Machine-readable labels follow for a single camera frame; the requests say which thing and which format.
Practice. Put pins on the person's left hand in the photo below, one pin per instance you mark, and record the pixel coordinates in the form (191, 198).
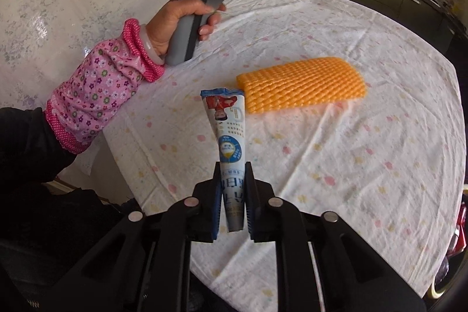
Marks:
(162, 26)

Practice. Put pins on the red soda can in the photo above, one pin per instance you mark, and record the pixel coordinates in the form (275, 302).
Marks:
(458, 242)

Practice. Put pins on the blue white snack wrapper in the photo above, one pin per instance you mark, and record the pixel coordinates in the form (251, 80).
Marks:
(226, 112)

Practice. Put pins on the pink floral sleeve forearm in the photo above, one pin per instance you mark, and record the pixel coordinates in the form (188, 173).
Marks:
(111, 73)

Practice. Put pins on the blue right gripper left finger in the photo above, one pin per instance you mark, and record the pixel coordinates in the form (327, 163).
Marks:
(216, 182)

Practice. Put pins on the yellow rimmed blue trash bin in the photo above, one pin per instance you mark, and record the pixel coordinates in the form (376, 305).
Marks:
(452, 272)

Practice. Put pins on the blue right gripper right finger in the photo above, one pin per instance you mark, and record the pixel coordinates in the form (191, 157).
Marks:
(249, 182)

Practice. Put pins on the floral white tablecloth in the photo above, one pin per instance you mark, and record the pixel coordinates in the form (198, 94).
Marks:
(392, 165)

